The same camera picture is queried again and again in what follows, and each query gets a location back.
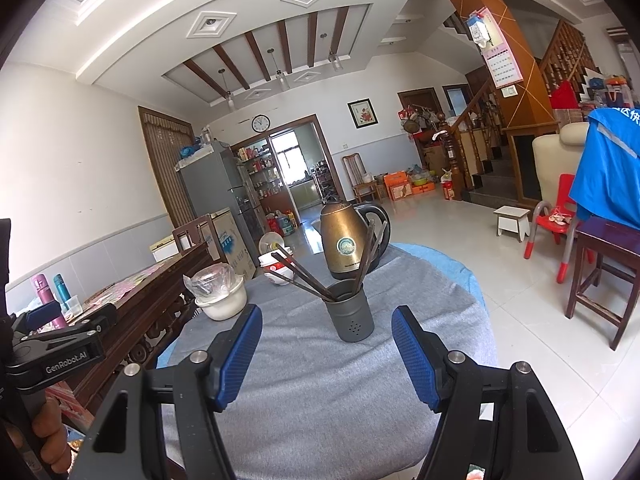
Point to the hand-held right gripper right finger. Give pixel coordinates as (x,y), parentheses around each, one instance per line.
(415,355)

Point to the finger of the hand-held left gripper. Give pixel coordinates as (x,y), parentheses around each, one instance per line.
(42,316)
(65,360)

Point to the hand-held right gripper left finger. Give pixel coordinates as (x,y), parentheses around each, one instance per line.
(245,355)

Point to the dark grey chopstick holder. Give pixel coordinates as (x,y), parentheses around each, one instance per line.
(352,320)

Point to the bunch of dark chopsticks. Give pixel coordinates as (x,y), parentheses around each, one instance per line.
(306,280)

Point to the person's left hand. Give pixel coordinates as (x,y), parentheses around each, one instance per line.
(50,435)

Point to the pink thermos bottle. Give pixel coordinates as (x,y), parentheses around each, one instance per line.
(47,300)

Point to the teal thermos bottle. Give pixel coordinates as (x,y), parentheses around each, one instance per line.
(61,290)

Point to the white ceramic pot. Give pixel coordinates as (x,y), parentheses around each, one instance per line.
(222,307)

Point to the grey tablecloth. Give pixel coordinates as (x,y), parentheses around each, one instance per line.
(310,385)

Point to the carved dark wooden bench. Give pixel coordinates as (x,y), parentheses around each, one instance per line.
(130,325)

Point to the white bowl with red band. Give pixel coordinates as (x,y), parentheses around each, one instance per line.
(270,270)

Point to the light blue table cover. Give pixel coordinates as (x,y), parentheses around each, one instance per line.
(475,285)

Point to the floral bench cushion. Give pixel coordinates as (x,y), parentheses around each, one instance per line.
(130,280)

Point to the white chest freezer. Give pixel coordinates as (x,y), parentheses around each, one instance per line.
(230,245)

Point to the small floor fan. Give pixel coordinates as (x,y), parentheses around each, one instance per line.
(270,242)

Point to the wooden chair back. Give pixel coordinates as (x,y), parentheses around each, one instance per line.
(192,232)

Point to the bronze electric kettle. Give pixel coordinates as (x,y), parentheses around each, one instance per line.
(340,230)

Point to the small white stool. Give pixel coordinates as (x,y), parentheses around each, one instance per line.
(511,217)

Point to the orange cardboard box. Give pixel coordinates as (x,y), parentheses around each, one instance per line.
(405,185)

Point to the red yellow package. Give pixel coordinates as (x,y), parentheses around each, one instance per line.
(448,187)

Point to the grey refrigerator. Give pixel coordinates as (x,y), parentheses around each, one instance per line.
(210,180)

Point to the kitchen shelf with bottles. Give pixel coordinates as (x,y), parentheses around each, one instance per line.
(257,170)

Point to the wooden dining chair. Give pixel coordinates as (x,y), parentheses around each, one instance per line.
(357,175)

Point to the brown bamboo door curtain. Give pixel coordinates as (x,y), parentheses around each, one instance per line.
(162,160)

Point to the red plastic child chair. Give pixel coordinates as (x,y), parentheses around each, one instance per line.
(565,195)

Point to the dark wooden stool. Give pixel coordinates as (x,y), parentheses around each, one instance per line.
(607,230)

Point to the wooden stair railing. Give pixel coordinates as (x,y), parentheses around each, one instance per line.
(475,130)

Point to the cream armchair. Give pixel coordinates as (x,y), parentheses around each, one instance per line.
(555,155)

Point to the glass pendant lamp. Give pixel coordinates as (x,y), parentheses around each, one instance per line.
(230,100)
(336,61)
(283,81)

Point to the blue jacket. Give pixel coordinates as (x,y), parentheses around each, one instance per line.
(610,170)

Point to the orange tiled pillar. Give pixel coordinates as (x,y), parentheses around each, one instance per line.
(520,105)

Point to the round wall clock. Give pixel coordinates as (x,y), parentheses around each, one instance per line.
(260,123)

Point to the framed wall picture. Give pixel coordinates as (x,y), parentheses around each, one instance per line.
(361,113)

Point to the white wall switch plate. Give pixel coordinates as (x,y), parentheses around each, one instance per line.
(510,91)

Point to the wall calendar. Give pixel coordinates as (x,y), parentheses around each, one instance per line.
(502,62)

